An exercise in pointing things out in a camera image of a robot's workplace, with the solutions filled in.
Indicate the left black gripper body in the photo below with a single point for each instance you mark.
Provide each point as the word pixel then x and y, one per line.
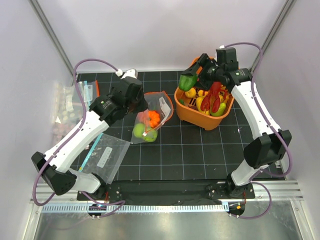
pixel 137 105

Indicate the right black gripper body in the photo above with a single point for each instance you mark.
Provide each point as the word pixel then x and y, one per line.
pixel 213 73

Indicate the green bell pepper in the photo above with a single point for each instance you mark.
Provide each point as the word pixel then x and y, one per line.
pixel 186 82

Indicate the peach fruit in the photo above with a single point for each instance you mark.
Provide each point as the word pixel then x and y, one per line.
pixel 143 117

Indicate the small orange pumpkin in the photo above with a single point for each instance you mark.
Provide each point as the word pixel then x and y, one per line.
pixel 154 118

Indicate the orange zipper clear bag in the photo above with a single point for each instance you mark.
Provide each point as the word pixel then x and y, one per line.
pixel 160 102

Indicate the green apple top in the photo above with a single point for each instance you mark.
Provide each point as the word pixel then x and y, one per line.
pixel 139 130

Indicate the green apple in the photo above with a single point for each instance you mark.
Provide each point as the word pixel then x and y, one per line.
pixel 151 137
pixel 139 130

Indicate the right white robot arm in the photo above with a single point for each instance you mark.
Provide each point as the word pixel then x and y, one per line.
pixel 270 142

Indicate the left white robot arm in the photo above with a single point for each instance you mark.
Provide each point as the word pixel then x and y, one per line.
pixel 54 165

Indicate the clear bag white label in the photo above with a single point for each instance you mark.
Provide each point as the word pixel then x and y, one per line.
pixel 105 157

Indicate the yellow orange fruit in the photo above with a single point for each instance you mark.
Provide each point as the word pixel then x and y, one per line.
pixel 190 93

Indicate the red toy lobster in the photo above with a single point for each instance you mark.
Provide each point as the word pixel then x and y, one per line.
pixel 216 95

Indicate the small green chili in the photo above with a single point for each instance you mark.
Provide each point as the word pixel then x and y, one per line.
pixel 182 102

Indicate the green pear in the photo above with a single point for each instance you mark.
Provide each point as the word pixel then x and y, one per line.
pixel 220 110

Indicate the orange plastic basket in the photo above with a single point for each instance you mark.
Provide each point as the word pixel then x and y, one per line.
pixel 190 113

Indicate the black grid mat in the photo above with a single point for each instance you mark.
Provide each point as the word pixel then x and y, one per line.
pixel 182 151

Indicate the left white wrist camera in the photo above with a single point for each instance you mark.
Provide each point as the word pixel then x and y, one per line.
pixel 133 73

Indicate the right aluminium frame post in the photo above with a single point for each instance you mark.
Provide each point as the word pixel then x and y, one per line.
pixel 280 19

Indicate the aluminium frame post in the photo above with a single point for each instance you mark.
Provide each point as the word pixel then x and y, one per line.
pixel 280 19
pixel 39 12

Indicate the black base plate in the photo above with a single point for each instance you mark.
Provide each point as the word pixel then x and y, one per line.
pixel 173 192

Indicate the left aluminium frame post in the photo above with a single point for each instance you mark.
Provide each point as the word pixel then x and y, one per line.
pixel 39 12

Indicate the aluminium front rail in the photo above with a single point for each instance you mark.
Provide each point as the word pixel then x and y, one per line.
pixel 281 190

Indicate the slotted cable duct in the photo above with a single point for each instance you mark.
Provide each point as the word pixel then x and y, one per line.
pixel 90 208

